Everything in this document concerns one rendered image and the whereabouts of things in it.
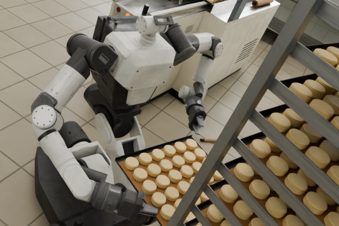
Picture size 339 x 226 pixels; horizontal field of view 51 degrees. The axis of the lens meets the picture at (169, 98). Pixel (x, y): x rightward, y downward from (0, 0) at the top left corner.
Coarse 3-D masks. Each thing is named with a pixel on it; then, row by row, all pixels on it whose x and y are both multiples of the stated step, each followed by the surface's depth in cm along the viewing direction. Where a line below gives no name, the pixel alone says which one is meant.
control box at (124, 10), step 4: (116, 4) 224; (120, 4) 225; (116, 8) 225; (120, 8) 223; (124, 8) 222; (116, 12) 227; (120, 12) 225; (124, 12) 223; (128, 12) 221; (132, 12) 222
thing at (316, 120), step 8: (272, 88) 77; (280, 88) 75; (288, 88) 74; (280, 96) 75; (288, 96) 74; (296, 96) 73; (288, 104) 74; (296, 104) 73; (304, 104) 72; (296, 112) 73; (304, 112) 72; (312, 112) 71; (312, 120) 71; (320, 120) 70; (320, 128) 70; (328, 128) 69; (336, 128) 68; (328, 136) 69; (336, 136) 68; (336, 144) 68
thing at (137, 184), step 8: (176, 152) 146; (184, 152) 148; (192, 152) 149; (152, 160) 137; (200, 160) 147; (144, 168) 133; (176, 168) 139; (128, 176) 127; (192, 176) 138; (136, 184) 126; (176, 184) 132; (160, 192) 127; (168, 200) 125; (160, 208) 121; (160, 216) 118
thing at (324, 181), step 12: (252, 120) 82; (264, 120) 79; (264, 132) 80; (276, 132) 77; (276, 144) 78; (288, 144) 76; (288, 156) 76; (300, 156) 74; (312, 168) 72; (324, 180) 71; (336, 192) 69
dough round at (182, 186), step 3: (180, 183) 130; (183, 183) 131; (186, 183) 132; (177, 186) 131; (180, 186) 129; (183, 186) 130; (186, 186) 130; (177, 189) 130; (180, 189) 129; (183, 189) 129; (186, 189) 129; (180, 192) 129; (183, 192) 129
